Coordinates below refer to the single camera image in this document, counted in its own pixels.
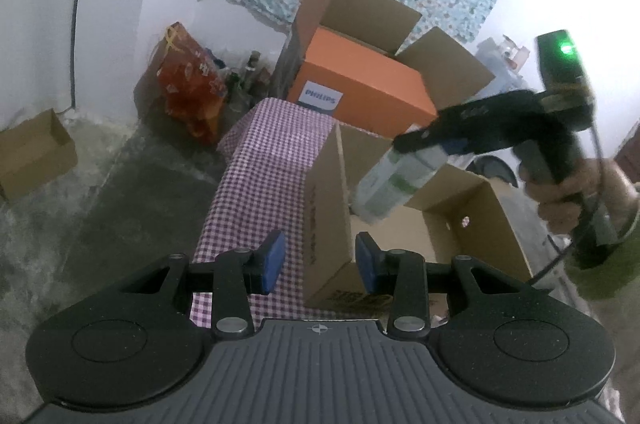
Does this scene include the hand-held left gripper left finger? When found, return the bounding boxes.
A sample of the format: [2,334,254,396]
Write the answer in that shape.
[120,230,287,340]

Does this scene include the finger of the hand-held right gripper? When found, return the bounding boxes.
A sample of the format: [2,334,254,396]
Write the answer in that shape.
[442,131,523,158]
[392,89,543,153]

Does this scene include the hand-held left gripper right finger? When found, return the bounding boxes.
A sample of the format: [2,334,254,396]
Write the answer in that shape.
[354,231,526,340]

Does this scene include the printed cardboard box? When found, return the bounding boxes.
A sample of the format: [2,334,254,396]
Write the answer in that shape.
[302,121,534,316]

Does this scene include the white plastic bottle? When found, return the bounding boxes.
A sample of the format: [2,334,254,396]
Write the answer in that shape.
[352,141,448,223]

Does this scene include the person's right forearm green sleeve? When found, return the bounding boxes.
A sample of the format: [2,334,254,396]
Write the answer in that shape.
[565,184,640,301]

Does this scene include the person's right hand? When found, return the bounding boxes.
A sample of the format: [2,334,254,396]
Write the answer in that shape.
[524,157,640,236]

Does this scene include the dark round basin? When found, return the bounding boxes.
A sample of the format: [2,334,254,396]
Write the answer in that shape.
[472,153,522,186]

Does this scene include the clear water jug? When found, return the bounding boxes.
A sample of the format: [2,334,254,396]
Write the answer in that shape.
[474,33,532,107]

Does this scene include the brown wooden door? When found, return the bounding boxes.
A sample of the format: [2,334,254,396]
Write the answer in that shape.
[614,121,640,182]

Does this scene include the purple checked tablecloth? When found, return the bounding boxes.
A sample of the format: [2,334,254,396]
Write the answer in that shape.
[191,97,391,331]

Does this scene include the orange product box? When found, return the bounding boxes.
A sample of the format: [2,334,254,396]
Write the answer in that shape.
[287,27,439,133]

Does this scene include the large open cardboard box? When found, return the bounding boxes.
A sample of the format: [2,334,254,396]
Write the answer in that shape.
[272,0,497,140]

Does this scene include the dark glass bottle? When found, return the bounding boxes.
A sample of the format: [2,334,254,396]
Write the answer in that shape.
[224,68,245,111]

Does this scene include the bottles on floor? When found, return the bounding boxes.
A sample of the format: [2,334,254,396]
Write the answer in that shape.
[242,50,264,99]

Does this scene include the red patterned bag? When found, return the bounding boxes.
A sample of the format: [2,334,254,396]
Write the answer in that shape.
[134,22,229,146]

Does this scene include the small brown cardboard box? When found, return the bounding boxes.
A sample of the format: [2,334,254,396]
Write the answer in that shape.
[0,108,79,203]

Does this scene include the black wall cable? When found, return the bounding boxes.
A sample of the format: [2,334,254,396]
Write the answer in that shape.
[69,0,97,111]

